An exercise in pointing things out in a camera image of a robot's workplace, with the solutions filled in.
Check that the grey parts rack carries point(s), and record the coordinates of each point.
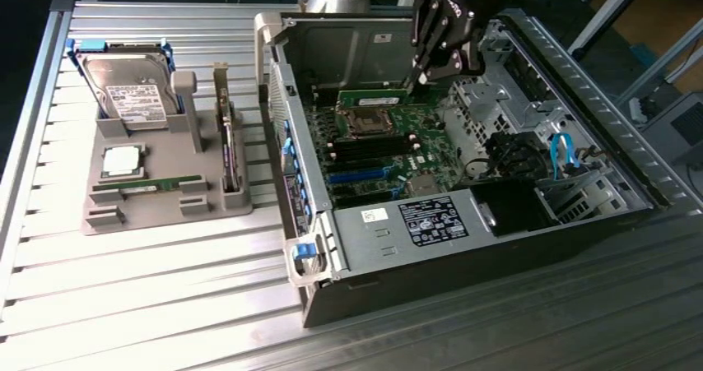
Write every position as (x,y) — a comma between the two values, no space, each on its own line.
(159,210)

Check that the open black PC case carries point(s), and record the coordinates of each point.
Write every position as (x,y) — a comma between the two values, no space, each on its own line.
(438,264)

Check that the grey box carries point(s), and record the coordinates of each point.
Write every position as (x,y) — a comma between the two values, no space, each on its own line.
(675,124)

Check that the silver chipset heatsink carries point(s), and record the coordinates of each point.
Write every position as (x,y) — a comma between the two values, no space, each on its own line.
(423,185)

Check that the black fan shroud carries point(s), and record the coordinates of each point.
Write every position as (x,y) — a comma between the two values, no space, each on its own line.
(510,208)

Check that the silver CPU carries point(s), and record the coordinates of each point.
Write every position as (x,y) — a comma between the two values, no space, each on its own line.
(123,161)

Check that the green motherboard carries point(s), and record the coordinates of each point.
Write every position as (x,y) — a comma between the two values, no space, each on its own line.
(417,140)

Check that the black tripod pole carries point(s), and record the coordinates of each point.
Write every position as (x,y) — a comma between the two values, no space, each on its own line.
(615,13)

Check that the grey power supply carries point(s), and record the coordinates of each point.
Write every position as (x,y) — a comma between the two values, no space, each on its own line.
(406,227)

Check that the metal drive cage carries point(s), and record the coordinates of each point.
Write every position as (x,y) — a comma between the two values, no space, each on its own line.
(488,99)

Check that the blue expansion slot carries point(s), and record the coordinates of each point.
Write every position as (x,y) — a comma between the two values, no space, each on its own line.
(355,175)

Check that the black expansion slot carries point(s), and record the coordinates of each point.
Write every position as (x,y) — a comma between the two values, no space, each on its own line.
(362,190)

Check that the CPU socket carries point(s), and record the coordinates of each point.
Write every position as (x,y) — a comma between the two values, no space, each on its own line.
(363,122)

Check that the blue disk caddy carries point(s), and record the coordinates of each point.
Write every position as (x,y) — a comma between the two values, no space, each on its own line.
(167,56)

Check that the graphics card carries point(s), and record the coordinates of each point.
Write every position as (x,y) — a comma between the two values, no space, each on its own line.
(227,140)

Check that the green RAM stick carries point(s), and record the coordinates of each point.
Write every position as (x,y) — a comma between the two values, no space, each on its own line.
(148,184)
(373,97)

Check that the blue case latch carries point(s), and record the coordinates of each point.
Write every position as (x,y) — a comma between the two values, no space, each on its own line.
(303,251)

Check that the black RAM slot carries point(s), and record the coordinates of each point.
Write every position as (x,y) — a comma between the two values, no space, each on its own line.
(373,151)
(375,156)
(367,141)
(370,146)

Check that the silver hard disk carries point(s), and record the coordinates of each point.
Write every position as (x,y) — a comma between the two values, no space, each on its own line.
(131,91)

